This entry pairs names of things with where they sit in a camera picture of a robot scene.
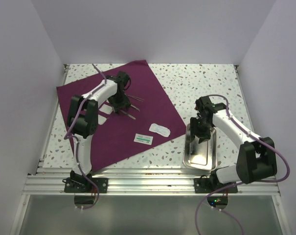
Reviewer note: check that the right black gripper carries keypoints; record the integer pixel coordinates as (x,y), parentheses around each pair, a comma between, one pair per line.
(195,131)

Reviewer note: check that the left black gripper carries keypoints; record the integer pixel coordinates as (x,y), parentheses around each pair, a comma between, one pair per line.
(125,103)

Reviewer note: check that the white gauze pad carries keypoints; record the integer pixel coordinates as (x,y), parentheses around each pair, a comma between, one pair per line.
(101,120)
(106,109)

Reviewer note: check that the steel tweezers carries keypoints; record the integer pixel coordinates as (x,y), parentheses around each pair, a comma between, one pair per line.
(136,98)

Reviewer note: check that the clear plastic syringe packet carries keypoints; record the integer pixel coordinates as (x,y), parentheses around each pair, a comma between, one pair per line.
(161,130)

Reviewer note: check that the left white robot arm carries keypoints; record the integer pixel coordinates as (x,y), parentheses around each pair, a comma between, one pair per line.
(82,121)

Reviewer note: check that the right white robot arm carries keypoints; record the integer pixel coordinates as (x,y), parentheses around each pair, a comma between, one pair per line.
(256,158)

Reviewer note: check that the steel instrument tray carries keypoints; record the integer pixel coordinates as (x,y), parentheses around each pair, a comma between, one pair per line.
(200,155)

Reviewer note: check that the purple cloth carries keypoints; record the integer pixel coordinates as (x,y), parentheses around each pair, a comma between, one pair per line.
(113,142)

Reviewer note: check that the green white suture packet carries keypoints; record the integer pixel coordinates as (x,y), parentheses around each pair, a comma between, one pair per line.
(144,139)

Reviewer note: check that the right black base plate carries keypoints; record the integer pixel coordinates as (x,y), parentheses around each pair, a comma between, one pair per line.
(208,184)

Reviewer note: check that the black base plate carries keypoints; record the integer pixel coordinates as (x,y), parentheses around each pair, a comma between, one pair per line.
(208,184)
(77,183)

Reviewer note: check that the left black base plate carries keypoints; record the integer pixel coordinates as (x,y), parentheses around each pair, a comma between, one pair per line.
(77,183)

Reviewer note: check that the aluminium frame rail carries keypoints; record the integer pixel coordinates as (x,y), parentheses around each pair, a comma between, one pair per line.
(120,181)

